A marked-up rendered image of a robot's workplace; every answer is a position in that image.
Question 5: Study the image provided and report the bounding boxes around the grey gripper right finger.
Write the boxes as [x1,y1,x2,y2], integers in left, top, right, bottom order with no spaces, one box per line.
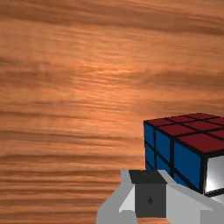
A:
[148,169,224,224]

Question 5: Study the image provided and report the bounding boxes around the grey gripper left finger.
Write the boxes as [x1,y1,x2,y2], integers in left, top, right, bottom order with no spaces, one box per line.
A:
[95,169,151,224]

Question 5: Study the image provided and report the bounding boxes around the many-coloured puzzle cube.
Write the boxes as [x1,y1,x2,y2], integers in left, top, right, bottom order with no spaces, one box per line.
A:
[143,112,224,198]

